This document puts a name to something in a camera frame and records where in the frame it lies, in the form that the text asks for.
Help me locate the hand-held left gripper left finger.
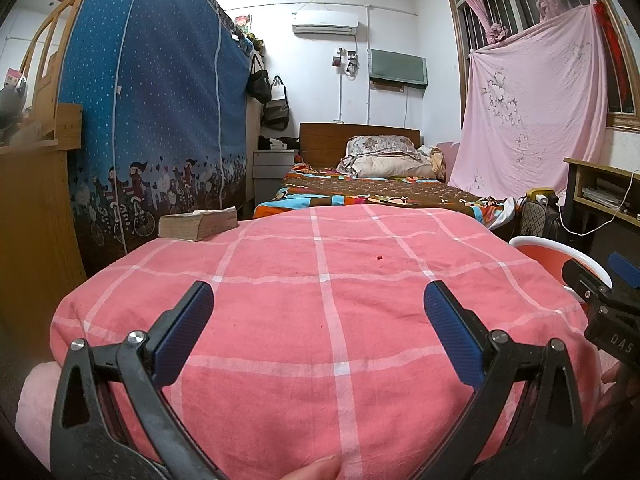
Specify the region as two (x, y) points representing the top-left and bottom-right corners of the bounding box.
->
(49, 281), (228, 480)

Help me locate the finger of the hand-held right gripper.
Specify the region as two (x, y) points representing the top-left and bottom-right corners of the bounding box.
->
(561, 258), (614, 307)
(608, 252), (640, 289)

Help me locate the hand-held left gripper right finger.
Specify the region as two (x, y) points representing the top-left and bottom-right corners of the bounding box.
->
(415, 281), (586, 480)

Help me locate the orange white trash bin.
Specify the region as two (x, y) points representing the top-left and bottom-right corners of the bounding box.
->
(509, 236), (613, 306)

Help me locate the person's right hand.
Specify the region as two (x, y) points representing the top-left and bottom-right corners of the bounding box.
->
(595, 363), (633, 412)

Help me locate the person's left hand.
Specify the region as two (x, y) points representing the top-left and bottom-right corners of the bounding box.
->
(265, 455), (345, 480)

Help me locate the stack of papers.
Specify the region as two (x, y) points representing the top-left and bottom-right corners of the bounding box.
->
(580, 185), (626, 210)

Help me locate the patterned handbag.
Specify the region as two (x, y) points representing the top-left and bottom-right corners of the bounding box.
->
(517, 205), (548, 241)

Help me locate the wooden desk shelf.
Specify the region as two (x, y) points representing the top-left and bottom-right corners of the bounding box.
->
(562, 157), (640, 241)

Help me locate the old thick book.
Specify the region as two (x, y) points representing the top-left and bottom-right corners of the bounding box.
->
(158, 206), (239, 242)

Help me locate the pink plaid blanket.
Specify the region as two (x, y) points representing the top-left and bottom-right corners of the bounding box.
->
(50, 205), (608, 480)

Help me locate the pink fleece clothing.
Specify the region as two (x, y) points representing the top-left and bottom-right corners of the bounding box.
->
(15, 360), (68, 461)

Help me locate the colourful printed bedsheet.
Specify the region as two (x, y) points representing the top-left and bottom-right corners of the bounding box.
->
(252, 162), (521, 231)

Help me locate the pink hanging sheet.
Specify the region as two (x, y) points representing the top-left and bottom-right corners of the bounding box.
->
(446, 5), (610, 206)

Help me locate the grey nightstand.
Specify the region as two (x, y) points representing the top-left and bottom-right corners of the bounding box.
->
(252, 149), (296, 206)

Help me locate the wooden cabinet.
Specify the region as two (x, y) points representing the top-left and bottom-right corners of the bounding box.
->
(0, 102), (88, 376)

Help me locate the cream pillow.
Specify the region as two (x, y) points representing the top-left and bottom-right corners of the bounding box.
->
(337, 152), (437, 179)

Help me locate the floral pillow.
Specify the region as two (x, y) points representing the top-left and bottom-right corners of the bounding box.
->
(345, 135), (418, 158)

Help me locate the wooden bed headboard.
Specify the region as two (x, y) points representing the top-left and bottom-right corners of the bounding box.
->
(299, 122), (422, 168)

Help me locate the white and dark tote bag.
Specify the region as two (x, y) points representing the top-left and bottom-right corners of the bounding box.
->
(262, 75), (291, 131)

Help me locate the blue printed wardrobe cover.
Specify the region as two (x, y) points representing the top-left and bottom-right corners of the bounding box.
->
(57, 0), (251, 271)

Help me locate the black handbag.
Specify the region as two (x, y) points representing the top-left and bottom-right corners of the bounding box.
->
(247, 52), (272, 103)

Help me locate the grey plush toy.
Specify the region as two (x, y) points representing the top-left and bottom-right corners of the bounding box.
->
(0, 67), (31, 131)

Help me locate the white air conditioner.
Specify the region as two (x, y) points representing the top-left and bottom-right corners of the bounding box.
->
(292, 10), (360, 37)

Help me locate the white cable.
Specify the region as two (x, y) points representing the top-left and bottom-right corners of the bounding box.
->
(555, 170), (640, 237)

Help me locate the green covered wall screen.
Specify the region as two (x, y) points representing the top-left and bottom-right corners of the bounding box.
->
(369, 48), (429, 88)

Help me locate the white wall-mounted device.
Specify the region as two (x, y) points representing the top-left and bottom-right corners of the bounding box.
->
(331, 47), (361, 78)

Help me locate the curved wooden frame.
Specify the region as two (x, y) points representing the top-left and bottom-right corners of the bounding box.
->
(20, 0), (93, 141)

